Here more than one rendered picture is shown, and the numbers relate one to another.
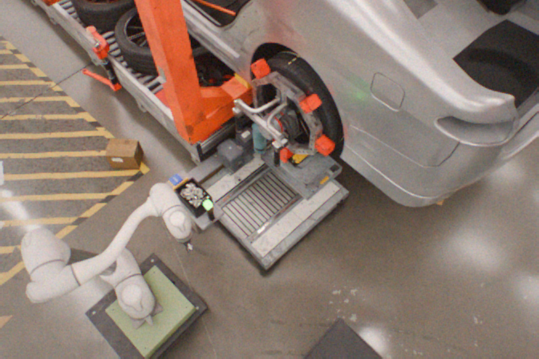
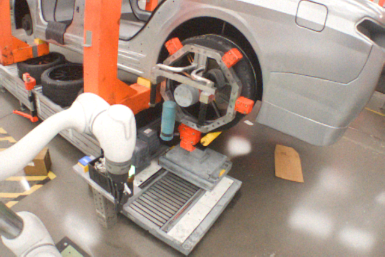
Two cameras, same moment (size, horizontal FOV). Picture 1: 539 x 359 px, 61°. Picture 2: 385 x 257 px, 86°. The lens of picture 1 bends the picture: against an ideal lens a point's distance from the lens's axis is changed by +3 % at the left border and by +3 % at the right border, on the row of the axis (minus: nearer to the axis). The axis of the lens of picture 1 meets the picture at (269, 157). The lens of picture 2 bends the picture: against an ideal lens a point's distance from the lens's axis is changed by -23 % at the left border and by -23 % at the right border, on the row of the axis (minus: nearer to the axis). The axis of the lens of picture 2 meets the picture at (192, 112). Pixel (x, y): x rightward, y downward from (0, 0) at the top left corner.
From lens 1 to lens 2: 1.58 m
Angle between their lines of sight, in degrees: 32
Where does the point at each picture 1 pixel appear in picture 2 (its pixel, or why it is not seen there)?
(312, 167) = (210, 162)
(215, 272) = not seen: outside the picture
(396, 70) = not seen: outside the picture
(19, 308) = not seen: outside the picture
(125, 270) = (35, 235)
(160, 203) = (89, 105)
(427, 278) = (317, 230)
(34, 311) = not seen: outside the picture
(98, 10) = (32, 67)
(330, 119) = (248, 76)
